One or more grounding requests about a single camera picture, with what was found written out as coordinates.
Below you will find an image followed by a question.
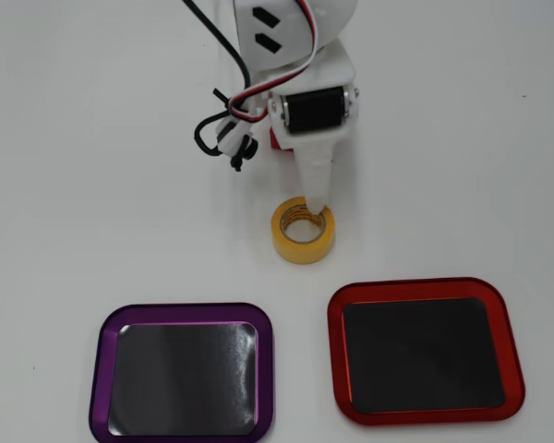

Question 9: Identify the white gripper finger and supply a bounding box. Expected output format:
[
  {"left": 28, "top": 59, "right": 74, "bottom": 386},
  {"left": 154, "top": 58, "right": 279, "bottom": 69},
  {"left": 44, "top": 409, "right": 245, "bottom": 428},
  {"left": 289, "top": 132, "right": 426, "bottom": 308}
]
[{"left": 266, "top": 95, "right": 351, "bottom": 219}]

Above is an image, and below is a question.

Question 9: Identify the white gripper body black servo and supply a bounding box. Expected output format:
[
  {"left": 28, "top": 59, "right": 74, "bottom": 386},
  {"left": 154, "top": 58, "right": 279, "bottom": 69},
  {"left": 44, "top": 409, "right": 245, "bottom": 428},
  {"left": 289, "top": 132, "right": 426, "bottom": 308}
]
[{"left": 258, "top": 39, "right": 361, "bottom": 136}]

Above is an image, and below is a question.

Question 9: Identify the yellow tape roll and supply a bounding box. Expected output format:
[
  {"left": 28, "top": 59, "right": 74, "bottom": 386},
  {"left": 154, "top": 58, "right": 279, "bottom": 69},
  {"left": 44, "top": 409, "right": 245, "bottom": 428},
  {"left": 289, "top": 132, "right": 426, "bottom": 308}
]
[{"left": 271, "top": 195, "right": 337, "bottom": 265}]

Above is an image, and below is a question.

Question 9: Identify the red perforated block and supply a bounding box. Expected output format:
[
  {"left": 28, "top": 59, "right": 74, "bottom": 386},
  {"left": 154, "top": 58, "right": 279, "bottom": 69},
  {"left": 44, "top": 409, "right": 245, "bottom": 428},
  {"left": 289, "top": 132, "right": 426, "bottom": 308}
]
[{"left": 269, "top": 127, "right": 301, "bottom": 162}]

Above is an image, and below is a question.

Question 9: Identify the red metal tray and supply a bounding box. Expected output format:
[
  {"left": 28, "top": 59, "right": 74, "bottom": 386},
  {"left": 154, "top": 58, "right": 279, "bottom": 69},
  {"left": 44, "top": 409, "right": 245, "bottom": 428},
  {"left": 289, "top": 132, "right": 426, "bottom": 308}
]
[{"left": 326, "top": 276, "right": 526, "bottom": 426}]

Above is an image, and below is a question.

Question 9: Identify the purple metal tray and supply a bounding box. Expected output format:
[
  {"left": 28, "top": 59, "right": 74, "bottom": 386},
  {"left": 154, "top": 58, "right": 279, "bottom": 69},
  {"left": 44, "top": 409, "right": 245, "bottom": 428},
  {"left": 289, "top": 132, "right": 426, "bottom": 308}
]
[{"left": 88, "top": 302, "right": 276, "bottom": 443}]

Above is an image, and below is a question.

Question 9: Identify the white red black servo wire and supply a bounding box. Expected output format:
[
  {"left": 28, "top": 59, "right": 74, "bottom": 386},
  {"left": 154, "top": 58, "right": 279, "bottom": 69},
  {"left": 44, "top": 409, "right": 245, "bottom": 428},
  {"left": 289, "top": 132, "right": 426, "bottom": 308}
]
[{"left": 228, "top": 0, "right": 319, "bottom": 122}]

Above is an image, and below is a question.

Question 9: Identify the black cable clip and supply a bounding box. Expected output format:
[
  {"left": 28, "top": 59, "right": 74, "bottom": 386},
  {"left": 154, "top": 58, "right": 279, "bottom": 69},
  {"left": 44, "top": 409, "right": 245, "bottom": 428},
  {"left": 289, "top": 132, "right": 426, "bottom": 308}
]
[{"left": 229, "top": 136, "right": 259, "bottom": 173}]

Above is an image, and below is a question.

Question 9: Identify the black cable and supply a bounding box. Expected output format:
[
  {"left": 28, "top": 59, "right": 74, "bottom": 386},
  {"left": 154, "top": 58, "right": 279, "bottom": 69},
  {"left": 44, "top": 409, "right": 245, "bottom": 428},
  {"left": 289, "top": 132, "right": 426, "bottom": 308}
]
[{"left": 180, "top": 0, "right": 259, "bottom": 159}]

